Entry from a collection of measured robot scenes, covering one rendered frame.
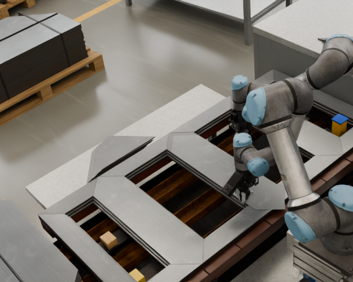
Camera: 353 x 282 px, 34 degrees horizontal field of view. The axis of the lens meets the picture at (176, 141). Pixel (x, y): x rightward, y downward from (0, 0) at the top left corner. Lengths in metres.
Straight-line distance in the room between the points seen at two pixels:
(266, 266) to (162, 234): 0.47
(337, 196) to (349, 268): 0.26
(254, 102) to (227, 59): 3.21
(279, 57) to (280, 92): 1.43
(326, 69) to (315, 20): 1.21
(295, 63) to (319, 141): 0.60
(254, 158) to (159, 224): 0.53
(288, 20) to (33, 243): 1.88
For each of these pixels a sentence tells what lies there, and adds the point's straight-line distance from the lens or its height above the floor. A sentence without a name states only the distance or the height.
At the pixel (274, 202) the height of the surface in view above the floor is 0.85.
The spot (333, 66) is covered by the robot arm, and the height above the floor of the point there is 1.47.
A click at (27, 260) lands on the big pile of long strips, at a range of 2.56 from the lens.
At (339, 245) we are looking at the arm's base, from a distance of 2.13.
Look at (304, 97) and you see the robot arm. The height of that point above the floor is 1.54.
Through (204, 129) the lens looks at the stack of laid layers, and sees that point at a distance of 3.01.
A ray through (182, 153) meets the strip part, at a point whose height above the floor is 0.85.
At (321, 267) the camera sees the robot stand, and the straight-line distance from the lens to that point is 2.28.
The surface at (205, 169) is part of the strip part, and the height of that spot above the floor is 0.85.
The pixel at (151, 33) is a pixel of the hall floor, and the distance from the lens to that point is 5.67.
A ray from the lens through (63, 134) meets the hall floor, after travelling 4.58.
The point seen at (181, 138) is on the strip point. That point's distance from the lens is 2.95.
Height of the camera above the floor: 2.70
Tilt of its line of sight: 39 degrees down
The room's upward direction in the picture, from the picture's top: 8 degrees counter-clockwise
